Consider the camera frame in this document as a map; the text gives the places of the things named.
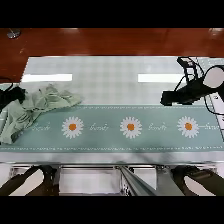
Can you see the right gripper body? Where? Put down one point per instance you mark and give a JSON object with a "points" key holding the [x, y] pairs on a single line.
{"points": [[173, 97]]}

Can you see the light green shirt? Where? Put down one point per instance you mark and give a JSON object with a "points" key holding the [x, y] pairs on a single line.
{"points": [[36, 103]]}

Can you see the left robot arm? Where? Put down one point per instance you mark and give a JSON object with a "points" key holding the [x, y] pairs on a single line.
{"points": [[20, 185]]}

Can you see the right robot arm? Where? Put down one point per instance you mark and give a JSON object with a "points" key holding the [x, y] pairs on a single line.
{"points": [[213, 78]]}

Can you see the silver frame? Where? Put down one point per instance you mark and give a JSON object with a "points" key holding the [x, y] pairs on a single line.
{"points": [[140, 181]]}

